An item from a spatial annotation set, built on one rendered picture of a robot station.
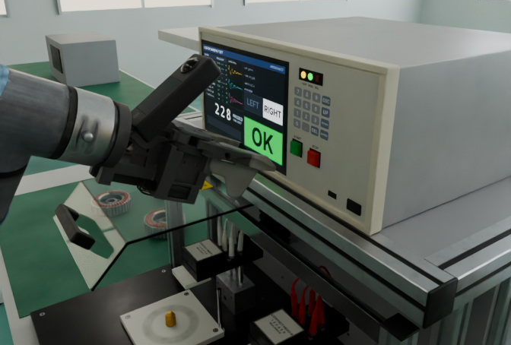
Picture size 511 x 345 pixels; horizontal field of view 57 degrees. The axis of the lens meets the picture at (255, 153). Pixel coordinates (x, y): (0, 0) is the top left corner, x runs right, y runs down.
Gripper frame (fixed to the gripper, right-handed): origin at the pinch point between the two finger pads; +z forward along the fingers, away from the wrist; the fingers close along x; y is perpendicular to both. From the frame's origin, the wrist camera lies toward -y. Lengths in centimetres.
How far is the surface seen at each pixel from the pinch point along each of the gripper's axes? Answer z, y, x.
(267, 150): 7.8, 0.2, -7.3
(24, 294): -7, 51, -50
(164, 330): 10.2, 40.1, -19.6
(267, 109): 5.0, -5.7, -7.4
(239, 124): 6.9, -1.7, -15.3
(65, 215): -13.8, 20.3, -21.3
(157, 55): 186, -9, -469
